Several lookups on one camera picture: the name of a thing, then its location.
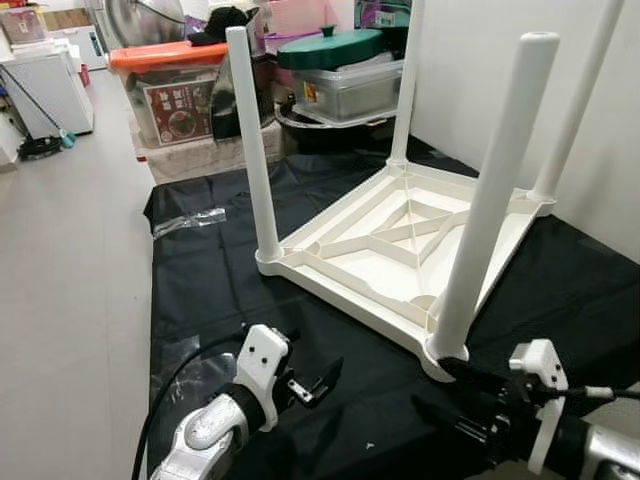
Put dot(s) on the black round basin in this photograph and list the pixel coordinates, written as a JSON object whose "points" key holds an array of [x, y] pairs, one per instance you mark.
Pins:
{"points": [[330, 130]]}

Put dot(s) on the white appliance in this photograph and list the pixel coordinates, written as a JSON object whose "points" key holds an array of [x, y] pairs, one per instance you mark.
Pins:
{"points": [[45, 95]]}

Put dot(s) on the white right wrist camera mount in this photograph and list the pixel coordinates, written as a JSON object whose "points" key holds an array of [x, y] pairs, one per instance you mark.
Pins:
{"points": [[540, 375]]}

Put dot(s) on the green lid storage box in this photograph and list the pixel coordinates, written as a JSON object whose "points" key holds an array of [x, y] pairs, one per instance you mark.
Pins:
{"points": [[345, 75]]}

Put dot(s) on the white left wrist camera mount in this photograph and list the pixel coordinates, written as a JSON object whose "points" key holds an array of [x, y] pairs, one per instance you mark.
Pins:
{"points": [[262, 360]]}

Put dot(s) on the cream plastic table top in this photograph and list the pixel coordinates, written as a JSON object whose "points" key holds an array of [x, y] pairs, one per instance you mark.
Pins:
{"points": [[400, 270]]}

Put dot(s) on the clear plastic bag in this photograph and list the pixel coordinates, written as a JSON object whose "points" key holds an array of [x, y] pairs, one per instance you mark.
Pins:
{"points": [[190, 222]]}

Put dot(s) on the black mop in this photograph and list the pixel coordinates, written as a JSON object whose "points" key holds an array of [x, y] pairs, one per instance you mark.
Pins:
{"points": [[40, 145]]}

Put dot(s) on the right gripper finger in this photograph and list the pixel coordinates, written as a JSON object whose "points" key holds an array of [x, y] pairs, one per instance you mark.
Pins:
{"points": [[475, 375], [440, 415]]}

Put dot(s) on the white plastic table leg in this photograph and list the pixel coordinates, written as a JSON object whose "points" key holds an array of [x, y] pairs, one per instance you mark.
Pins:
{"points": [[405, 90], [490, 200], [575, 110], [255, 150]]}

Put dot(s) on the orange lid storage box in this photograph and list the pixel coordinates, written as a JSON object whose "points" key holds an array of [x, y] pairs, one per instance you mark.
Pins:
{"points": [[175, 95]]}

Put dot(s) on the beige covered bench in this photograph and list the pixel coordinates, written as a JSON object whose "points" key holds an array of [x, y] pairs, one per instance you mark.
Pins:
{"points": [[200, 160]]}

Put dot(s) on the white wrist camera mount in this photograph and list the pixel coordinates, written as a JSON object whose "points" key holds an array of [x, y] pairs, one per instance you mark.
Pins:
{"points": [[262, 360], [540, 375]]}

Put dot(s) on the black tablecloth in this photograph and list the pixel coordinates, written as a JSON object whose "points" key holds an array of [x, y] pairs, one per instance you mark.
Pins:
{"points": [[560, 290]]}

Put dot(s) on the black bag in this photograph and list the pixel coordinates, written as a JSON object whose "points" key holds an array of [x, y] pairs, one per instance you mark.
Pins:
{"points": [[228, 100]]}

